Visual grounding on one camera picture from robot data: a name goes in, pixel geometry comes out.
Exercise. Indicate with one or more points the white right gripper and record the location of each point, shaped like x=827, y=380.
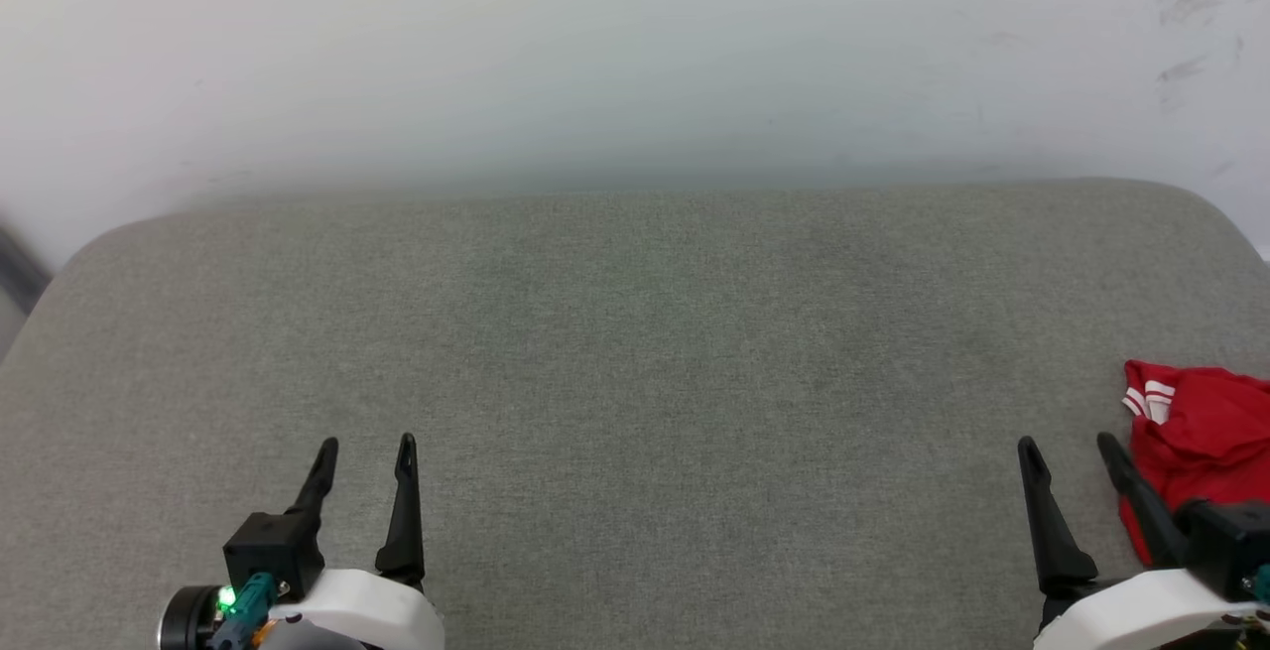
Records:
x=1131, y=615

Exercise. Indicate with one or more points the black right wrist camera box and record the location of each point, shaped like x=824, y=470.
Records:
x=1230, y=546

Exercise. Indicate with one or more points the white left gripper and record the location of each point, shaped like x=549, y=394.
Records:
x=377, y=610

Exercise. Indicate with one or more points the red white basketball jersey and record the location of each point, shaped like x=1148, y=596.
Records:
x=1210, y=432

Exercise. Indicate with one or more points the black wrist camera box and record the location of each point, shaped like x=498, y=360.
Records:
x=273, y=551
x=1230, y=546

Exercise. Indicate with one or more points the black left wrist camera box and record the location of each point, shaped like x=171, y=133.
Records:
x=273, y=551

